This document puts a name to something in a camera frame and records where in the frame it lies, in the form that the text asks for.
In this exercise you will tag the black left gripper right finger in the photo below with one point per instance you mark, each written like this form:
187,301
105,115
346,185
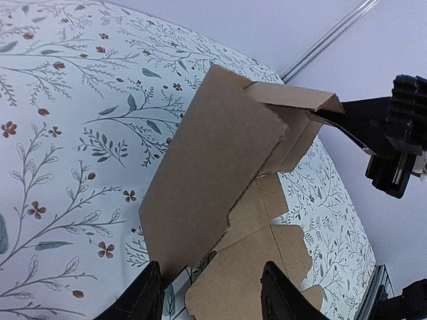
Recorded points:
281,300

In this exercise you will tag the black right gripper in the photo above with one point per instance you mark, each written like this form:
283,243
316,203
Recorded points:
392,130

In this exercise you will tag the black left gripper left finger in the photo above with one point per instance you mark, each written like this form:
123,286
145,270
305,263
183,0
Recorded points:
142,300

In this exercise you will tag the brown cardboard box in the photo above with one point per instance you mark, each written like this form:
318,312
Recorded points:
217,191

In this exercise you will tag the floral patterned table mat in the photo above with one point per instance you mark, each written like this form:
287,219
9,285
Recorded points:
91,94

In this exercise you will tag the aluminium front rail frame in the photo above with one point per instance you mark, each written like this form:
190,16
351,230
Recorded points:
379,289

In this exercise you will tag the right aluminium corner post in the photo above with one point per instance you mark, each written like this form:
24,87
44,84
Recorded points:
328,39

